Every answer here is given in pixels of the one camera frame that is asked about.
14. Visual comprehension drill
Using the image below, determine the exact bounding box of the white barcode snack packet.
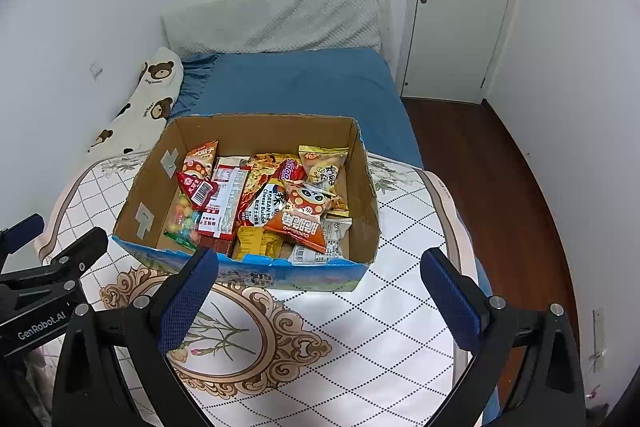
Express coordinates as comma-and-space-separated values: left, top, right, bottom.
287, 217, 353, 265

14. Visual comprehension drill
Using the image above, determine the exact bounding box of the cardboard box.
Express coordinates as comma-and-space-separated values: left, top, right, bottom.
111, 113, 382, 293

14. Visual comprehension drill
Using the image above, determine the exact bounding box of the orange triangular face packet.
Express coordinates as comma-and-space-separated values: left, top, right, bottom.
263, 181, 336, 254

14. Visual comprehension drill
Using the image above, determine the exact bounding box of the yellow clear snack packet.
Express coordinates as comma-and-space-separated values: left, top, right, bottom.
298, 145, 350, 208

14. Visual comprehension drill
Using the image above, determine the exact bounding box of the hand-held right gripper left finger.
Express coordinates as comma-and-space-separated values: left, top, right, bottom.
52, 247, 220, 427

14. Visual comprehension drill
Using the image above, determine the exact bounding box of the white door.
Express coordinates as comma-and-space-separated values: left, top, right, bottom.
397, 0, 526, 104

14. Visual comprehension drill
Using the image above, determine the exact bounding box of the red yellow noodle packet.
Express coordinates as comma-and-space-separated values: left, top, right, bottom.
237, 153, 293, 228

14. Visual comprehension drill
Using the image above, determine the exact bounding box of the bear print pillow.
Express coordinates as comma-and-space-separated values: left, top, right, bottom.
87, 47, 184, 155

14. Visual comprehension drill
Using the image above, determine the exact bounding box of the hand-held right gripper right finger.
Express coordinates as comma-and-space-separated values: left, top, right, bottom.
420, 247, 586, 427

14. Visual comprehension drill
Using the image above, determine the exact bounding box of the grey headboard cushion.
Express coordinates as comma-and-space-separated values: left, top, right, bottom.
161, 0, 391, 56

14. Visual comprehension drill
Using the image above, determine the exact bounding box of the red triangular barcode packet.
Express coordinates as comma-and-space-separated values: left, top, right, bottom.
176, 172, 219, 211

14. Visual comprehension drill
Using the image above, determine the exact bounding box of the white floral quilt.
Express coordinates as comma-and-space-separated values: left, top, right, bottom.
35, 147, 496, 427

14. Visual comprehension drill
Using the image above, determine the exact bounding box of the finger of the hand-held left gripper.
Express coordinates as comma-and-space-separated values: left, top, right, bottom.
0, 213, 45, 258
30, 227, 109, 283

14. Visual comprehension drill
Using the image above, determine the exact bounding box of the colourful candy bag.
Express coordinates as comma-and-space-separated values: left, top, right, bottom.
164, 202, 203, 253

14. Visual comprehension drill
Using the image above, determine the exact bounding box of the blue bed sheet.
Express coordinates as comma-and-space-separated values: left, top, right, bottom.
167, 47, 501, 413

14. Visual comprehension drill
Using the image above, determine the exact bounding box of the red white packet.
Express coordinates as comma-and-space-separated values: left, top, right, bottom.
197, 157, 251, 240

